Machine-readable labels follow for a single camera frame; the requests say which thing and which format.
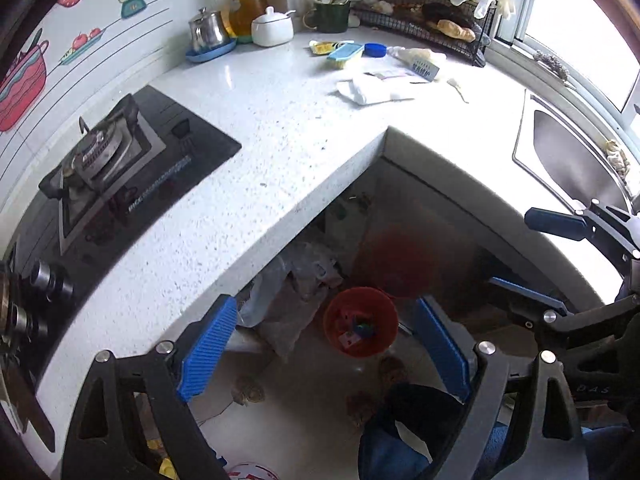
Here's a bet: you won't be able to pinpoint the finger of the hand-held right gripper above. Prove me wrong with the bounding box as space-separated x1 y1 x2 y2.
524 200 640 276
489 276 640 346

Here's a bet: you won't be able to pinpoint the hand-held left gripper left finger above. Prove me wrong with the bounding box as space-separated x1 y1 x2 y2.
60 295 238 480

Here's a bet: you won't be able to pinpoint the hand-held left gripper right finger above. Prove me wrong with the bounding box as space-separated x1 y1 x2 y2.
412 296 591 480

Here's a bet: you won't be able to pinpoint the red trash bin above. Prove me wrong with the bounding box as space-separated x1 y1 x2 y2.
322 286 399 358

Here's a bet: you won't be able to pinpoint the white blue printed packet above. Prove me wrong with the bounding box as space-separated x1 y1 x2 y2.
407 57 443 81

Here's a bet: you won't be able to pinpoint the white cloth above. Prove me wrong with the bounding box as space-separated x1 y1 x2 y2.
336 67 418 107

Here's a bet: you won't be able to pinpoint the cream glove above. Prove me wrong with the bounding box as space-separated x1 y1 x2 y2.
386 46 447 68

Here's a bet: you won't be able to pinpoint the light blue plastic tray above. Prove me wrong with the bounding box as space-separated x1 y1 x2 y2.
326 42 365 70

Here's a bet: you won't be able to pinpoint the yellow sauce packet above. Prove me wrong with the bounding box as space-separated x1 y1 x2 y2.
308 40 353 56

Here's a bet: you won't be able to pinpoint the stainless steel sink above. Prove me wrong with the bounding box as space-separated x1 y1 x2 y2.
512 90 640 216

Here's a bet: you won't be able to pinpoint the crumpled dish rag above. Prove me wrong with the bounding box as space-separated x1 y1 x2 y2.
604 139 632 177

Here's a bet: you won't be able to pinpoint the crumpled plastic bags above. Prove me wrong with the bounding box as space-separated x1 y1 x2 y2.
237 240 346 361

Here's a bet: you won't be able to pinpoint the steel wool scrubber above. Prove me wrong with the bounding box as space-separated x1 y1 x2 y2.
532 51 571 83

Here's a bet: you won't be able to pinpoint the small white spoon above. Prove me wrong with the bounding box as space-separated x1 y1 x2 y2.
446 77 471 104

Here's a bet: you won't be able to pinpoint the metal stove knob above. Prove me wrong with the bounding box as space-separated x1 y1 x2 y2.
7 302 51 346
27 260 76 303

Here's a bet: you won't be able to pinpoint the window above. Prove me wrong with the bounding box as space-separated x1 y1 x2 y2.
520 0 640 113

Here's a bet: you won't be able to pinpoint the black glass gas stove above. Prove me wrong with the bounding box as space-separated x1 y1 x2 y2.
0 85 242 376

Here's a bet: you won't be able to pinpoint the ginger root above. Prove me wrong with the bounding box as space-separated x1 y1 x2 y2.
436 19 477 42

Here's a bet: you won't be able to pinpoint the dark brown root vegetable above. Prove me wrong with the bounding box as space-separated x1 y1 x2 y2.
422 2 473 28

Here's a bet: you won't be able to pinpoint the blue saucer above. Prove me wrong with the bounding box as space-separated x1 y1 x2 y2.
186 37 238 64

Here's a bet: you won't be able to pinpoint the dark green mug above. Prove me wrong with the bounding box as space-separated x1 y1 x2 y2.
302 0 351 34

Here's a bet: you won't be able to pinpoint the steel teapot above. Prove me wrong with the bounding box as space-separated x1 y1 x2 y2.
188 7 231 53

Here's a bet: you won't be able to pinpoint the white lidded sugar jar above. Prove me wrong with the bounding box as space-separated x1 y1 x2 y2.
251 6 296 48

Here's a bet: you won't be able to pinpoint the glass oil bottle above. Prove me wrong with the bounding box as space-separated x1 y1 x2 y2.
229 0 271 43

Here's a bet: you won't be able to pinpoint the black wire rack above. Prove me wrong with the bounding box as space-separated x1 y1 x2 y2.
350 0 498 68

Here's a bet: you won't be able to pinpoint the kitchen wall sticker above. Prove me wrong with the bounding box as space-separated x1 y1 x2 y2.
0 0 171 133

